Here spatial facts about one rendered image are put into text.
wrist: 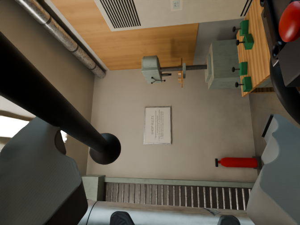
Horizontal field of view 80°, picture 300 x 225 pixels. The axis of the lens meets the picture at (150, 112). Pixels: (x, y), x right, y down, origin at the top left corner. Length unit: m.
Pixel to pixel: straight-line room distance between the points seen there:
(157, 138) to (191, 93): 0.96
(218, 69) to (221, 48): 0.27
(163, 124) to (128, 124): 0.62
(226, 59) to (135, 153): 1.96
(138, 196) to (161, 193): 0.38
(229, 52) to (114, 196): 2.65
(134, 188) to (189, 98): 1.72
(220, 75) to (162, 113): 1.23
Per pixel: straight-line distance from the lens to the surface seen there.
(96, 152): 0.20
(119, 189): 3.18
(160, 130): 3.03
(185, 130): 3.03
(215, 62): 2.36
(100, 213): 0.45
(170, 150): 3.01
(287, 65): 0.22
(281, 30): 0.20
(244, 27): 1.84
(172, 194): 3.04
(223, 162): 2.92
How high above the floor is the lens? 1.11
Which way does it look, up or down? 9 degrees up
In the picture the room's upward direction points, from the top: 91 degrees counter-clockwise
